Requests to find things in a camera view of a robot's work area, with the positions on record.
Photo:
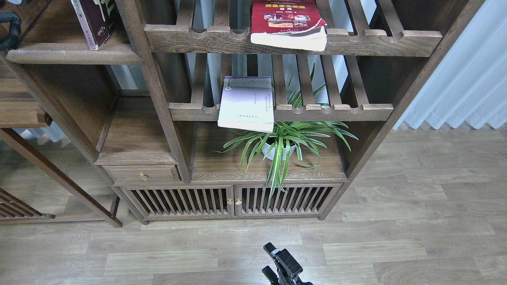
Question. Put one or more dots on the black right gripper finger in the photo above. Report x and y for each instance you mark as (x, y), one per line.
(275, 278)
(285, 259)

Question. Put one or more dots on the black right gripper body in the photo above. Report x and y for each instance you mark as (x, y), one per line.
(300, 282)

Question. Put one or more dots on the red paperback book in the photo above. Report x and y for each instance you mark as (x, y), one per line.
(290, 24)

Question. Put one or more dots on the maroon book white characters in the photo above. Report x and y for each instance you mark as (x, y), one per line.
(98, 19)

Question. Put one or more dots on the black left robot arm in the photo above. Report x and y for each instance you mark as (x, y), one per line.
(14, 20)

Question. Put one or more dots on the white plant pot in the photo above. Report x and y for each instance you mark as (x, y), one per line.
(270, 149)

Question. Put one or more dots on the green spider plant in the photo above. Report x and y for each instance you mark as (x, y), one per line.
(284, 139)

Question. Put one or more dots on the white purple book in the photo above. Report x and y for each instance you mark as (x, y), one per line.
(247, 103)

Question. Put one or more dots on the dark wooden bookshelf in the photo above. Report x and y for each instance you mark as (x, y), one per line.
(148, 100)

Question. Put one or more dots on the white pleated curtain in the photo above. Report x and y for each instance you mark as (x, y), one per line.
(469, 86)

